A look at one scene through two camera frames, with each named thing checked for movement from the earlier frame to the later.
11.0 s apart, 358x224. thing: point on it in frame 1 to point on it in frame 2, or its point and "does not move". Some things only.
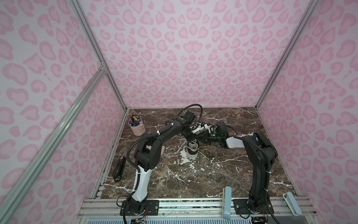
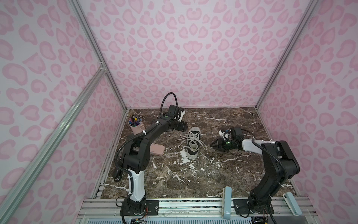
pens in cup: x=134 y=121 does not move
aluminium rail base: x=201 y=211 does not move
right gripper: x=206 y=136 to x=220 y=144
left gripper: x=194 y=135 to x=183 y=126
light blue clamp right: x=290 y=199 does not move
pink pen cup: x=139 y=130 does not move
